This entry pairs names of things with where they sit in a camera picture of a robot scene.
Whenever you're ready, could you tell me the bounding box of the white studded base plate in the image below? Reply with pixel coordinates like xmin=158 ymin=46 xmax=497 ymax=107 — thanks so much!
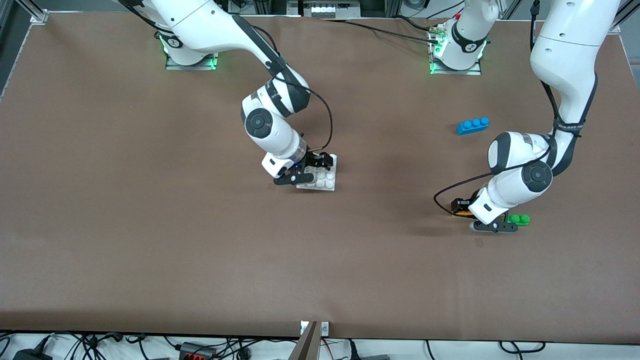
xmin=296 ymin=153 xmax=338 ymax=193

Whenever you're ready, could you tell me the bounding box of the blue toy block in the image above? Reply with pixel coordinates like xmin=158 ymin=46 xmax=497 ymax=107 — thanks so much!
xmin=456 ymin=117 xmax=490 ymax=136

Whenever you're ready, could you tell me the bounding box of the white power strip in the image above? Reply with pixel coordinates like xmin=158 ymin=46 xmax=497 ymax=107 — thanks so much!
xmin=299 ymin=0 xmax=362 ymax=19

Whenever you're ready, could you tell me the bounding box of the black adapter with orange clips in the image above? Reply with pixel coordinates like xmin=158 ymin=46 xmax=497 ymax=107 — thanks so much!
xmin=178 ymin=341 xmax=217 ymax=360

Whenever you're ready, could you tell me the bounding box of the black power adapter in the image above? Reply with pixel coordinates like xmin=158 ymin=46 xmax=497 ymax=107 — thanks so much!
xmin=12 ymin=335 xmax=54 ymax=360

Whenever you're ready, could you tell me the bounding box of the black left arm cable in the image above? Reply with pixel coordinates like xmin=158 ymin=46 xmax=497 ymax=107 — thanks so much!
xmin=433 ymin=0 xmax=564 ymax=217

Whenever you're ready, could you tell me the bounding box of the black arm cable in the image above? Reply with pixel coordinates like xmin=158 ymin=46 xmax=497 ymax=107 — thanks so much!
xmin=433 ymin=0 xmax=564 ymax=217
xmin=234 ymin=16 xmax=335 ymax=153

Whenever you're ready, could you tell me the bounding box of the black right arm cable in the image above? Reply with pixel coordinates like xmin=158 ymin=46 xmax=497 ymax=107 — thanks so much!
xmin=234 ymin=16 xmax=335 ymax=153

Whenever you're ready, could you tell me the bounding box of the long black table cable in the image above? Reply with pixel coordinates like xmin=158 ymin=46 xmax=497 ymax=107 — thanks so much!
xmin=319 ymin=17 xmax=442 ymax=44

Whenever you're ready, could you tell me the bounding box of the black looped floor cable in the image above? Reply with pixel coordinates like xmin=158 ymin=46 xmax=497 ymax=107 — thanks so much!
xmin=498 ymin=340 xmax=547 ymax=354

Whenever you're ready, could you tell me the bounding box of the small metal edge bracket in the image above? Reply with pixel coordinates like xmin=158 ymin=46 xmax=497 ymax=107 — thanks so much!
xmin=300 ymin=321 xmax=330 ymax=337

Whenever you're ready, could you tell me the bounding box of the brown wedge-shaped post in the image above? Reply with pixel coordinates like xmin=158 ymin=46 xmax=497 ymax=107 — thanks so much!
xmin=291 ymin=321 xmax=319 ymax=360

